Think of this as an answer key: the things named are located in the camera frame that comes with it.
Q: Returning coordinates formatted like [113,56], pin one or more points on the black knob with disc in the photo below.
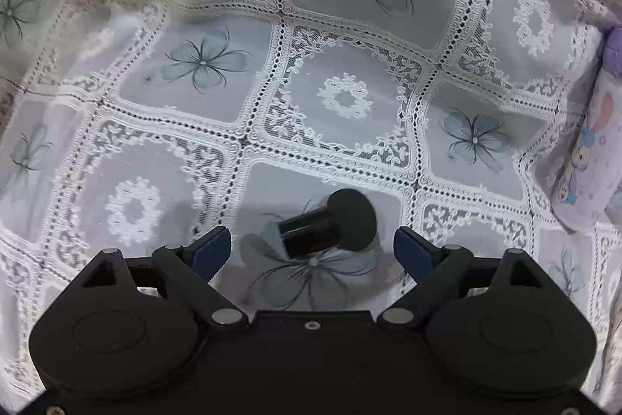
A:
[340,220]

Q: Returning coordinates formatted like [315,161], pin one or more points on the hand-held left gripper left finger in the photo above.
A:
[211,249]

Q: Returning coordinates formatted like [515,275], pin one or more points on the floral lace tablecloth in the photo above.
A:
[340,104]

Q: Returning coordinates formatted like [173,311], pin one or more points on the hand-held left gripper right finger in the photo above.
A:
[414,249]

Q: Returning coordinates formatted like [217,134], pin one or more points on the purple cartoon thermos bottle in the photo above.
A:
[588,152]

